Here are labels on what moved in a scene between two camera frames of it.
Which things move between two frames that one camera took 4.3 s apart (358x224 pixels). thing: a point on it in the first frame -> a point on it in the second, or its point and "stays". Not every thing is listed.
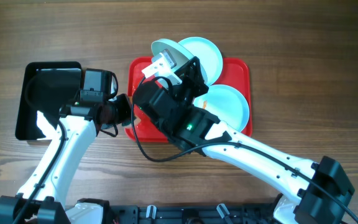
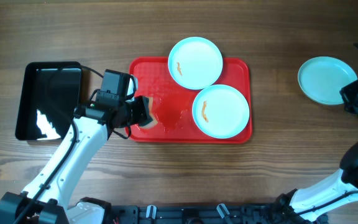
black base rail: x=161 y=214 stays
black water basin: x=47 y=88 stays
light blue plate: x=178 y=55 -> x=322 y=78
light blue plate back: x=209 y=55 stays
